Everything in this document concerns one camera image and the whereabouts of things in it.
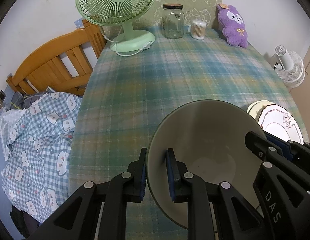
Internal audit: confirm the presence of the olive green bowl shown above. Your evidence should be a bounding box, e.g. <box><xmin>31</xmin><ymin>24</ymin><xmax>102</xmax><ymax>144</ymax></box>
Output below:
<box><xmin>147</xmin><ymin>100</ymin><xmax>265</xmax><ymax>228</ymax></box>

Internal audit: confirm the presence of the wooden bed headboard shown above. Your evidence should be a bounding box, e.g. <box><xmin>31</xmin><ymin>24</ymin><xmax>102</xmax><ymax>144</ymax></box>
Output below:
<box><xmin>6</xmin><ymin>20</ymin><xmax>106</xmax><ymax>96</ymax></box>

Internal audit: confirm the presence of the glass jar black lid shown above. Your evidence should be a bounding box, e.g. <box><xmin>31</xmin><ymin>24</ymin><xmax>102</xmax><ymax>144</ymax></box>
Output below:
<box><xmin>162</xmin><ymin>3</ymin><xmax>185</xmax><ymax>39</ymax></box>

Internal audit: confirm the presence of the white floor fan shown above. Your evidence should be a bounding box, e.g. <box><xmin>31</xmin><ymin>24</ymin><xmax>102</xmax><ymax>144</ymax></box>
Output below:
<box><xmin>274</xmin><ymin>45</ymin><xmax>305</xmax><ymax>89</ymax></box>

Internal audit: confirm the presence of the green cartoon wall mat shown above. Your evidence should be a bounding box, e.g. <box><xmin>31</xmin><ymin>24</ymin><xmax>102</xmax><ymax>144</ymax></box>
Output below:
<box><xmin>152</xmin><ymin>0</ymin><xmax>225</xmax><ymax>29</ymax></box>

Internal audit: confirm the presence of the purple plush bunny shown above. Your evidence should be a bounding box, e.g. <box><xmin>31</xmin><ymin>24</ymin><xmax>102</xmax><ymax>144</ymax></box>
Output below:
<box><xmin>217</xmin><ymin>3</ymin><xmax>248</xmax><ymax>48</ymax></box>

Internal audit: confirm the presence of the wall outlet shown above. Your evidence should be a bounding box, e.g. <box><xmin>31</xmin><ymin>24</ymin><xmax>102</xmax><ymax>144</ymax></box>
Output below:
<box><xmin>0</xmin><ymin>90</ymin><xmax>6</xmax><ymax>110</ymax></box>

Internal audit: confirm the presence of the blue checkered blanket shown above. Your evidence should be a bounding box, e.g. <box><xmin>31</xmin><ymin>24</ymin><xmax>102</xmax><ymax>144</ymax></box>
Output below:
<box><xmin>0</xmin><ymin>92</ymin><xmax>82</xmax><ymax>223</ymax></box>

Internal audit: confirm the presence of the cotton swab container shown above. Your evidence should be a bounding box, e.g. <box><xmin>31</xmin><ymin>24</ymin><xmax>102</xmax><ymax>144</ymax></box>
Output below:
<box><xmin>191</xmin><ymin>20</ymin><xmax>207</xmax><ymax>40</ymax></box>

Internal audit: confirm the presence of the white fan power cord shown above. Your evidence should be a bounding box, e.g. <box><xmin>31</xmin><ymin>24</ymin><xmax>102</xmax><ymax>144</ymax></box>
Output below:
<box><xmin>98</xmin><ymin>26</ymin><xmax>152</xmax><ymax>57</ymax></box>

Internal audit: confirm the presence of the floral rimmed plate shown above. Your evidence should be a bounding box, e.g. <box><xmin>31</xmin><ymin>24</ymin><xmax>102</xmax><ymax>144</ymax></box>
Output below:
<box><xmin>258</xmin><ymin>104</ymin><xmax>304</xmax><ymax>144</ymax></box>

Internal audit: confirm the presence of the green desk fan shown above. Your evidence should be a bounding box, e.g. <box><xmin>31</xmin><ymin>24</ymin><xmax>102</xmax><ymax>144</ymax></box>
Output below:
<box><xmin>75</xmin><ymin>0</ymin><xmax>156</xmax><ymax>57</ymax></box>

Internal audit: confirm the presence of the cream plate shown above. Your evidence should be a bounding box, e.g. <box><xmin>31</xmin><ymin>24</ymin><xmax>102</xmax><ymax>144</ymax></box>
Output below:
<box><xmin>247</xmin><ymin>100</ymin><xmax>273</xmax><ymax>122</ymax></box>

